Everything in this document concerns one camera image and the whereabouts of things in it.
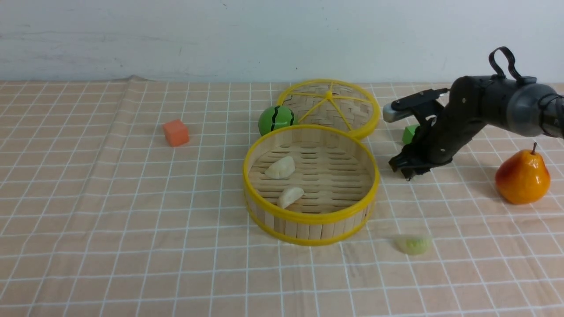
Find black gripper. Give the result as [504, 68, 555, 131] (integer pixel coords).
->
[389, 77, 489, 181]

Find green dumpling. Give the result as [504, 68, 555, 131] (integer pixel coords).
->
[393, 235, 432, 256]

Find white dumpling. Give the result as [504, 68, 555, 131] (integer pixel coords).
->
[264, 156, 295, 179]
[277, 185, 304, 209]

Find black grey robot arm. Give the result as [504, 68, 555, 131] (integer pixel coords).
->
[382, 76, 563, 180]

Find bamboo steamer lid yellow rim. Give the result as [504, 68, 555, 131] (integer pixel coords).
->
[277, 79, 381, 139]

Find bamboo steamer tray yellow rim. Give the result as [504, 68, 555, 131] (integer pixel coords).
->
[242, 125, 380, 246]

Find green foam cube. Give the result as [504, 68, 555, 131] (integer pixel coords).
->
[401, 124, 419, 145]

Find orange yellow toy pear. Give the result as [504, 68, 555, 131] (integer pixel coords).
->
[495, 142, 551, 205]

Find green watermelon toy ball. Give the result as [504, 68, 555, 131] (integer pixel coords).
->
[258, 106, 297, 136]

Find orange foam cube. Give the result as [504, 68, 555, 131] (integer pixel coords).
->
[162, 119, 190, 147]

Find checkered beige tablecloth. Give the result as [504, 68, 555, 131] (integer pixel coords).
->
[0, 78, 563, 317]

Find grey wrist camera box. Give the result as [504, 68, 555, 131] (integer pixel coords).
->
[382, 88, 449, 124]

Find black cable loop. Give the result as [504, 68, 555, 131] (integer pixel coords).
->
[488, 46, 525, 81]

